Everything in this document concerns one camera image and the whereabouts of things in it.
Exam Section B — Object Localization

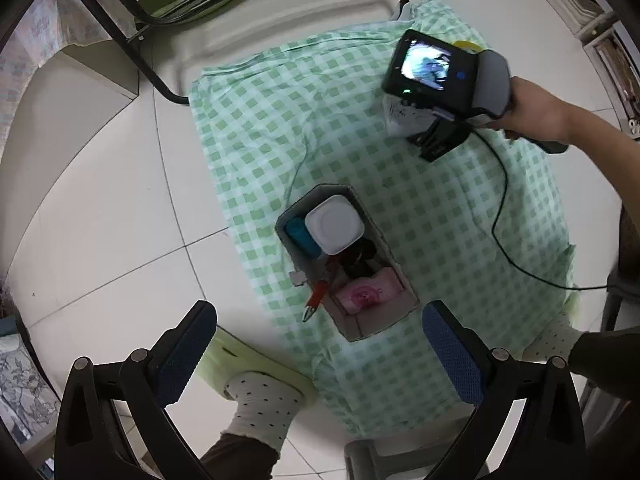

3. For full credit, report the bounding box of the white cardboard storage box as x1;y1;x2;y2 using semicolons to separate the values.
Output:
274;183;419;342

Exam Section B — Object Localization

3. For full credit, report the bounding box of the red marker pen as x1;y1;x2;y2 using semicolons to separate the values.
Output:
302;256;340;323

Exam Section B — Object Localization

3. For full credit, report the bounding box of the person right forearm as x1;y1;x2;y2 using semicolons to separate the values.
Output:
570;106;639;222

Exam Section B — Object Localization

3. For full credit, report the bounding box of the black metal chair frame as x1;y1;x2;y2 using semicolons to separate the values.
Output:
60;0;414;106

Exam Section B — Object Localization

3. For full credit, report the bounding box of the pink tissue pack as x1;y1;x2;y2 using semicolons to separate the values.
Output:
334;268;405;315

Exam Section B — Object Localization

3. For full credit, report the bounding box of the black car key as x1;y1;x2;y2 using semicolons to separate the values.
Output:
340;238;378;280

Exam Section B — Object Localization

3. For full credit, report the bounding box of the white dotted right sock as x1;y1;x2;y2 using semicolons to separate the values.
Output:
522;312;586;362

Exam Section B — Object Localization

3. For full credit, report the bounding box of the white bottle blue label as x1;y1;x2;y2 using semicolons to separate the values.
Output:
304;194;366;256

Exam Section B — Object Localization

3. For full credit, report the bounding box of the person right hand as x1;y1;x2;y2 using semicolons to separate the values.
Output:
492;76;589;144

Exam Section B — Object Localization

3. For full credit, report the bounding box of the green left slipper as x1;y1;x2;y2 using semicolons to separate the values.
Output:
195;327;318;406

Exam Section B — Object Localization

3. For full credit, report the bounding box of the teal small case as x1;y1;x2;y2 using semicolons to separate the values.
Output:
284;217;322;260

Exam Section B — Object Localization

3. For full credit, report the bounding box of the green checkered cloth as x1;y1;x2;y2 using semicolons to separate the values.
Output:
190;0;574;438

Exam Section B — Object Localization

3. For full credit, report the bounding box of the black power cable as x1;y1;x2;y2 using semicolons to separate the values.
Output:
470;129;614;292

